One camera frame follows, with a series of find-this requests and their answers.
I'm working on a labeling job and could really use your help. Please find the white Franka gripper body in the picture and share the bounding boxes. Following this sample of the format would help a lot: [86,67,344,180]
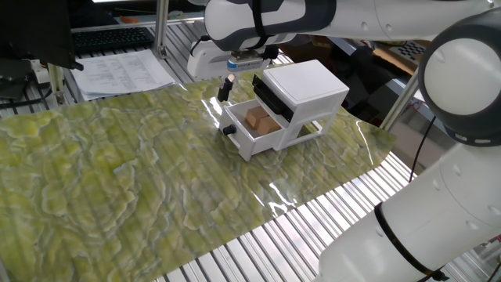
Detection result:
[186,38,275,81]

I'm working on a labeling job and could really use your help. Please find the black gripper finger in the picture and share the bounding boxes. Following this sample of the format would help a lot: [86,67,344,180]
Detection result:
[224,73,236,103]
[217,78,229,103]

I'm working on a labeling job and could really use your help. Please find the white drawer with knob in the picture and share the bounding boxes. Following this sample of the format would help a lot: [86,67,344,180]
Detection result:
[218,99,291,162]

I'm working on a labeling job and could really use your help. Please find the white plastic drawer cabinet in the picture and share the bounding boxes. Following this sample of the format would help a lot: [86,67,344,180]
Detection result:
[252,59,351,152]

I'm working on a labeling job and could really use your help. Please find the brown wooden block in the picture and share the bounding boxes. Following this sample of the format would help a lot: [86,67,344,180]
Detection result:
[256,115,282,137]
[245,105,270,130]

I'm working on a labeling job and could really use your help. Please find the printed white paper stack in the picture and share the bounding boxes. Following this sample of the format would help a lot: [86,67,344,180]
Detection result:
[70,49,176,102]

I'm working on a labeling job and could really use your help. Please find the black computer keyboard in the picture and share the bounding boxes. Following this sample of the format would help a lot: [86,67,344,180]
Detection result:
[71,26,155,55]

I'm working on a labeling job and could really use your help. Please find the green marble pattern mat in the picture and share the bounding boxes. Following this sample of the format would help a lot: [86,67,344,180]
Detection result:
[0,64,397,282]

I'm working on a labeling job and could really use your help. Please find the white power strip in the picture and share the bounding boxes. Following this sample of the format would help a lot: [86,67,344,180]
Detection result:
[29,58,52,85]

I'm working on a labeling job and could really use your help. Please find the black computer monitor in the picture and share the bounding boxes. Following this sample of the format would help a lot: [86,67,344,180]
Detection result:
[0,0,85,72]

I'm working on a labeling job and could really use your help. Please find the checkerboard calibration board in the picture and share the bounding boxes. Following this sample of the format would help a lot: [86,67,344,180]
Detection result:
[391,40,427,60]

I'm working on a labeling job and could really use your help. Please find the silver wrist mount blue caps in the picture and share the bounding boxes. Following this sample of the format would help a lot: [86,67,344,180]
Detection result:
[225,50,266,74]

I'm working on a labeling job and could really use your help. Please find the black drawer front with handle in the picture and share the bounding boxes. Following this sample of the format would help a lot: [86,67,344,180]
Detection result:
[252,74,295,124]

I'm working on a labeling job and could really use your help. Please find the black forearm strap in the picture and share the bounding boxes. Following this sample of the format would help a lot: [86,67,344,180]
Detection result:
[250,0,279,51]

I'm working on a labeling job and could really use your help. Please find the aluminium frame rail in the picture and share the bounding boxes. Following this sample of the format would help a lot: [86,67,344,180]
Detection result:
[70,14,207,33]

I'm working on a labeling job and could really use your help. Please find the short aluminium frame post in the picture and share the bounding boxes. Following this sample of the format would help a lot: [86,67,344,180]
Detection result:
[46,62,67,105]

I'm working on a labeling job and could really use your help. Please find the black strap around arm base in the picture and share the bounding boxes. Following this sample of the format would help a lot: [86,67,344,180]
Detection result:
[373,201,450,282]

